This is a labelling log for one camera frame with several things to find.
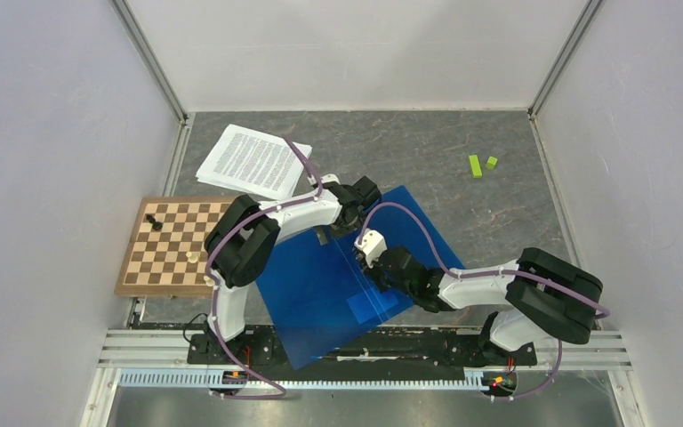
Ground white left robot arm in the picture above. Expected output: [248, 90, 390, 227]
[204, 174, 382, 363]

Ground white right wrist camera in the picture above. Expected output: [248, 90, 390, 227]
[354, 229, 387, 263]

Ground white slotted cable duct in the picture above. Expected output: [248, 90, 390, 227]
[118, 368, 489, 391]

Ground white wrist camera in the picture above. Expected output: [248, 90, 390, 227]
[354, 229, 387, 263]
[321, 173, 340, 185]

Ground white printed paper stack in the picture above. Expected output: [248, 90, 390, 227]
[196, 124, 305, 200]

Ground wooden chessboard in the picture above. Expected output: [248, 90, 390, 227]
[115, 196, 235, 297]

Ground blue plastic folder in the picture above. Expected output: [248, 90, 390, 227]
[256, 186, 463, 367]

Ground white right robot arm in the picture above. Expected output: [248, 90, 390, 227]
[355, 245, 609, 363]

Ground small green cube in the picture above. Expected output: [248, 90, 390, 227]
[486, 156, 498, 170]

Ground long green block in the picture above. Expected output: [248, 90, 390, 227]
[469, 155, 483, 179]

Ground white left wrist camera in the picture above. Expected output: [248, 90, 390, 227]
[321, 173, 340, 185]

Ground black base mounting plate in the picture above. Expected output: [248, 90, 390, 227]
[187, 324, 538, 382]

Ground black chess piece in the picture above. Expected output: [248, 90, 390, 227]
[145, 213, 163, 231]

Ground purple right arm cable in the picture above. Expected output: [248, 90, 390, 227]
[358, 202, 611, 402]

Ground aluminium frame rails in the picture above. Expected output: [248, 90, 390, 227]
[81, 1, 644, 426]

